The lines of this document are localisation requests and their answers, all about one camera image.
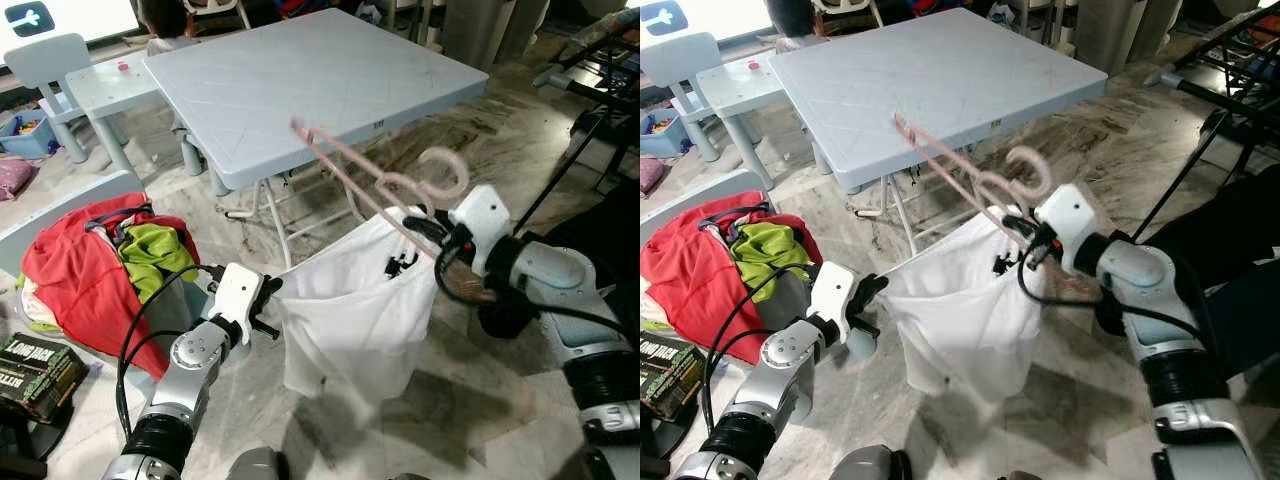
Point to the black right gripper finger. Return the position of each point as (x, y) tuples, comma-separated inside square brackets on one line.
[(1006, 264), (1020, 228), (401, 266), (424, 226)]

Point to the white shirt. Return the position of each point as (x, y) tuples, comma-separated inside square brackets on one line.
[(340, 320), (960, 320)]

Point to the pink plastic clothes hanger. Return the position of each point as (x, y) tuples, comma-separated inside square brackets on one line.
[(950, 172), (345, 173)]

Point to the red garment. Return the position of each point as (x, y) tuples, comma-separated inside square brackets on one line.
[(70, 280), (690, 280)]

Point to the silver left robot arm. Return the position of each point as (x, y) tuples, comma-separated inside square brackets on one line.
[(190, 370), (775, 375)]

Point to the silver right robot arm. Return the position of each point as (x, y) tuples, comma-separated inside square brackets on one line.
[(1140, 270), (545, 270)]

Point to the lime green garment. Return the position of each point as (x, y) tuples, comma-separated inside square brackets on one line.
[(770, 250), (155, 255)]

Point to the grey robot left leg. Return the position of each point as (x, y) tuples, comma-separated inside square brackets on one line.
[(255, 465), (870, 465)]

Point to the large light blue table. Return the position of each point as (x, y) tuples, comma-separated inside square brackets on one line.
[(300, 90)]

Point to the light blue plastic chair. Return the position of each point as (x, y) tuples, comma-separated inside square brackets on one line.
[(710, 188), (90, 190)]

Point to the pink bag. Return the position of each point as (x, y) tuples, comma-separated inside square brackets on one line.
[(12, 178), (650, 175)]

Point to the green printed carton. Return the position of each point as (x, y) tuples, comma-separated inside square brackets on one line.
[(670, 375), (40, 375)]

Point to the blue toy box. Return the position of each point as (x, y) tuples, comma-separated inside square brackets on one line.
[(25, 140), (660, 140)]

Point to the small light blue table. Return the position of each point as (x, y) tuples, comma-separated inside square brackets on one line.
[(735, 85), (110, 85)]

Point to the sitting child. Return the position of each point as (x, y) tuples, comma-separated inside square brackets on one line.
[(795, 18), (165, 20)]

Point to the small light blue kids chair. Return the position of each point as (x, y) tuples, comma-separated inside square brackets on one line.
[(50, 60), (680, 60)]

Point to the bright screen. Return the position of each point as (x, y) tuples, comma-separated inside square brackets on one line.
[(720, 12), (60, 15)]

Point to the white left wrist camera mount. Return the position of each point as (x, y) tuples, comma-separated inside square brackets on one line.
[(833, 300), (238, 300)]

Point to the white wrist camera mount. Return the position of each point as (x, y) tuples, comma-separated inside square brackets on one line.
[(1070, 220), (833, 300), (238, 300), (485, 220)]

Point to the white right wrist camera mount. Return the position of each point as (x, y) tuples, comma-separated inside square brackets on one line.
[(1070, 220), (485, 220)]

